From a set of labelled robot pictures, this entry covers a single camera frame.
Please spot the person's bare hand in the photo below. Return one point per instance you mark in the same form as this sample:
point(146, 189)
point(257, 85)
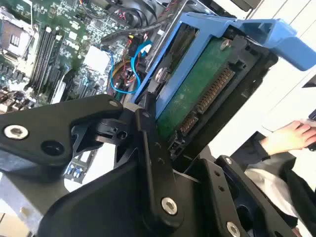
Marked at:
point(284, 138)

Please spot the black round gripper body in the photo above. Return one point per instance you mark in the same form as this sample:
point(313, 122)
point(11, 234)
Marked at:
point(106, 209)

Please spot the small round black tool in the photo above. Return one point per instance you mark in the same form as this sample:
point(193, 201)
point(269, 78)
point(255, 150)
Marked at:
point(311, 146)

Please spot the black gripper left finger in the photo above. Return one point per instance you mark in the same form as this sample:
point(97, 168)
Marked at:
point(49, 116)

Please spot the hard disk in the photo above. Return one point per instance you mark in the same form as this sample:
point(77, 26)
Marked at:
point(192, 86)

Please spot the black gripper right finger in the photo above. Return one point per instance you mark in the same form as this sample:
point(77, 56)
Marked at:
point(229, 182)

